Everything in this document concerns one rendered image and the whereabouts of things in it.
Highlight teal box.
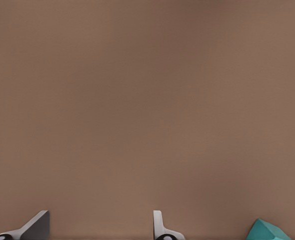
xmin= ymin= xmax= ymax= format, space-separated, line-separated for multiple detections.
xmin=245 ymin=218 xmax=292 ymax=240

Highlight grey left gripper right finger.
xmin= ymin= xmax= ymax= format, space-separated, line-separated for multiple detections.
xmin=152 ymin=210 xmax=186 ymax=240

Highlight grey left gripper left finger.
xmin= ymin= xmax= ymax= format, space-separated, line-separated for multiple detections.
xmin=0 ymin=209 xmax=51 ymax=240

